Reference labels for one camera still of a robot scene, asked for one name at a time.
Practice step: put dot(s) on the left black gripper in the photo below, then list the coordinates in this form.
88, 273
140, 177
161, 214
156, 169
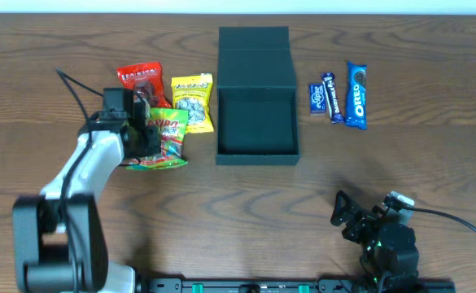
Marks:
149, 136

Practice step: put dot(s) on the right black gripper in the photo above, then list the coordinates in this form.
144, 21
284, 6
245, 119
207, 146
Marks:
355, 220

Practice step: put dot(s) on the green Haribo sour worms bag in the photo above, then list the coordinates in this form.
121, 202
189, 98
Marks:
171, 124

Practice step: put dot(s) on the red Haribo candy bag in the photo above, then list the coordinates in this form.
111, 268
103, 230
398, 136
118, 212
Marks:
145, 80

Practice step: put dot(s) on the yellow snack bag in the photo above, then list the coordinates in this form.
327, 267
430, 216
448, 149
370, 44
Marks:
192, 94

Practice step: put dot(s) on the blue Oreo cookie pack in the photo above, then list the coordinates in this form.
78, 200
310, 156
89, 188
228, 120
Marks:
356, 96

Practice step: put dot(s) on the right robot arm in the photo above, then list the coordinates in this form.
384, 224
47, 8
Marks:
389, 253

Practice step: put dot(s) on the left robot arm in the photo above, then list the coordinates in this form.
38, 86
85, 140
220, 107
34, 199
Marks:
58, 238

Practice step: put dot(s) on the blue Eclipse mint box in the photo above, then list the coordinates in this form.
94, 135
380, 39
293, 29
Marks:
317, 98

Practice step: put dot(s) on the dark green open box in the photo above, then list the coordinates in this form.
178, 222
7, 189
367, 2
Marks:
257, 121

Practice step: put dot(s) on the purple Dairy Milk bar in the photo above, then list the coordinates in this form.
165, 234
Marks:
336, 115

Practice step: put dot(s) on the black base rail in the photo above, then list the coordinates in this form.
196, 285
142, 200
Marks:
324, 285

